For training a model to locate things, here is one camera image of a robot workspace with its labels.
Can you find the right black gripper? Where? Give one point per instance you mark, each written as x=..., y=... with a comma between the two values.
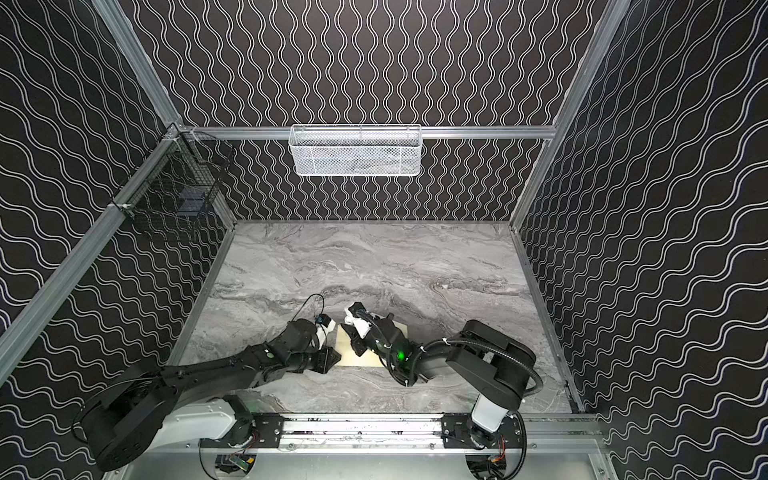
x=365, y=339

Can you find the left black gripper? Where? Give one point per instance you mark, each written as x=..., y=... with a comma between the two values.
x=324, y=355

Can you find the cream yellow envelope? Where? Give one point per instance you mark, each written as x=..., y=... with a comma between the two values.
x=383, y=341

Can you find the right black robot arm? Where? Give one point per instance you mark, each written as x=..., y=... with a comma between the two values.
x=499, y=368

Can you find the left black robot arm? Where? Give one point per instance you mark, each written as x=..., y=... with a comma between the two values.
x=120, y=423

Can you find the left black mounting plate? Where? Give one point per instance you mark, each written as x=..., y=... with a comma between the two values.
x=255, y=431

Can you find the black mounting plate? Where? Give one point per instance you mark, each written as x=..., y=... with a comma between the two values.
x=255, y=431
x=458, y=431

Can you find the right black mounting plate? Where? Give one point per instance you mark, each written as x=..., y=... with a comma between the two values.
x=458, y=431

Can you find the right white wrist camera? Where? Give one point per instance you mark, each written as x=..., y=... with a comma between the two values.
x=356, y=315

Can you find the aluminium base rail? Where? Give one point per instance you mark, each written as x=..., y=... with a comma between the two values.
x=377, y=434

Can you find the white wire mesh basket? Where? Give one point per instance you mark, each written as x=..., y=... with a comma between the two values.
x=354, y=150

